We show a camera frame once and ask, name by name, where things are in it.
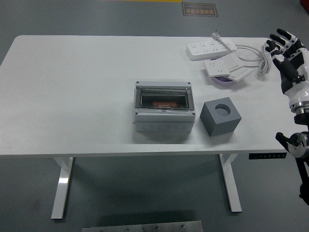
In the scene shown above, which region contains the white table leg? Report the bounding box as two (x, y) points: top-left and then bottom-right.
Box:
(219, 154), (242, 213)
(51, 157), (74, 220)

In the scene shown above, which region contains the brown floor sign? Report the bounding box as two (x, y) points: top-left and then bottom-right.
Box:
(181, 2), (219, 17)

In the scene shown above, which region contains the white wall socket panel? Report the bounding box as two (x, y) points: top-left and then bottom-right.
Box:
(203, 53), (243, 77)

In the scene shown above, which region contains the grey plastic enclosure box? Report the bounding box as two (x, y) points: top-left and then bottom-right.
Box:
(133, 81), (196, 132)

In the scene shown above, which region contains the orange cylinder battery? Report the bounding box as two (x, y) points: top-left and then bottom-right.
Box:
(152, 101), (178, 108)

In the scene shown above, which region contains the black table control panel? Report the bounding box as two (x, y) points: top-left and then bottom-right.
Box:
(249, 152), (287, 160)

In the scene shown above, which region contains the white blank switch panel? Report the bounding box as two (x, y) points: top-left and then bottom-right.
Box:
(226, 64), (253, 82)

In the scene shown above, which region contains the smoky transparent box lid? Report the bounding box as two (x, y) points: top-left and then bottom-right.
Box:
(135, 83), (194, 112)

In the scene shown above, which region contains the white power strip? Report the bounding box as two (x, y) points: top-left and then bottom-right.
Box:
(185, 40), (238, 61)

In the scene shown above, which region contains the white power cord with plug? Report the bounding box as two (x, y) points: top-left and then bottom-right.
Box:
(211, 29), (272, 78)

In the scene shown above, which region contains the purple round dish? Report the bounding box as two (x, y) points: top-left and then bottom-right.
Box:
(209, 57), (239, 86)

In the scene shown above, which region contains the grey cube holder block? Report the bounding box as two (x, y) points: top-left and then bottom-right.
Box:
(199, 97), (242, 138)

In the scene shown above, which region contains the robot right hand white shell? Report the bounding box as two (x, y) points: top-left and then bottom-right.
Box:
(265, 28), (309, 107)

